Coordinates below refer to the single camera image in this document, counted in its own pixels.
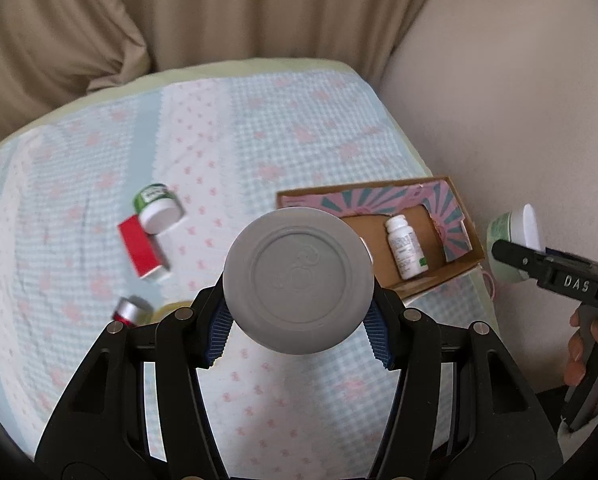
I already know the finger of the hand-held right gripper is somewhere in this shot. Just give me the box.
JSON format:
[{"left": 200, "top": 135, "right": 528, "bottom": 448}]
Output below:
[{"left": 491, "top": 239, "right": 550, "bottom": 282}]

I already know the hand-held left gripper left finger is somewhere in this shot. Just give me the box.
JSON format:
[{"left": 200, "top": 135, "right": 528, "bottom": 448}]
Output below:
[{"left": 35, "top": 284, "right": 238, "bottom": 480}]

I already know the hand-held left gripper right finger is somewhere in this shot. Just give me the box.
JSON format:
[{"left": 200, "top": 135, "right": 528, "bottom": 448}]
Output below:
[{"left": 363, "top": 285, "right": 564, "bottom": 480}]

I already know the pale green white jar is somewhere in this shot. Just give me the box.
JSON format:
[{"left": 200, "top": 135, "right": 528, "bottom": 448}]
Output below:
[{"left": 486, "top": 203, "right": 548, "bottom": 284}]

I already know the printed cardboard box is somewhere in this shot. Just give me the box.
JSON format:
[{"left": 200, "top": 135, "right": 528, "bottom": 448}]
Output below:
[{"left": 276, "top": 175, "right": 486, "bottom": 304}]

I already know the grey round container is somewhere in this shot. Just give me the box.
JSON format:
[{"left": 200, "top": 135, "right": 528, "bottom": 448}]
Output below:
[{"left": 223, "top": 208, "right": 376, "bottom": 357}]

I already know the person's right hand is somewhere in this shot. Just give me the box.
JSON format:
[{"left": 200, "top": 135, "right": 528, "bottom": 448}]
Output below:
[{"left": 565, "top": 308, "right": 598, "bottom": 387}]

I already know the yellowish tape roll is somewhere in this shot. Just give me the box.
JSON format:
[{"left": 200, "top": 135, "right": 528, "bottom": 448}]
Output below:
[{"left": 149, "top": 300, "right": 196, "bottom": 325}]

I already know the white pill bottle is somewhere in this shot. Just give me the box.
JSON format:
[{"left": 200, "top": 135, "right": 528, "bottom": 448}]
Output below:
[{"left": 384, "top": 214, "right": 430, "bottom": 281}]

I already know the red silver small can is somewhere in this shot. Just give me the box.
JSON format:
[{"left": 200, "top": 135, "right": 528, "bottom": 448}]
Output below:
[{"left": 111, "top": 295, "right": 154, "bottom": 327}]

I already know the red box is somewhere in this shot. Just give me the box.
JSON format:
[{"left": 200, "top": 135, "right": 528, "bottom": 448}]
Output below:
[{"left": 118, "top": 214, "right": 170, "bottom": 281}]

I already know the green label white jar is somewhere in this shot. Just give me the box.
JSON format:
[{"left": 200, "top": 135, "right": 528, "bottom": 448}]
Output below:
[{"left": 133, "top": 183, "right": 184, "bottom": 235}]

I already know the checkered floral blanket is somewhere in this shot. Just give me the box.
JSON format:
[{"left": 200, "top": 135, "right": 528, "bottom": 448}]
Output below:
[{"left": 0, "top": 64, "right": 500, "bottom": 480}]

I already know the pale green bed sheet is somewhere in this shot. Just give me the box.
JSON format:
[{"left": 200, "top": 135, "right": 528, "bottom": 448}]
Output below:
[{"left": 0, "top": 57, "right": 432, "bottom": 171}]

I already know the beige curtain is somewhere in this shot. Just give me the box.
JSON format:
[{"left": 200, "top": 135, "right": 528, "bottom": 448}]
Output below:
[{"left": 0, "top": 0, "right": 438, "bottom": 154}]

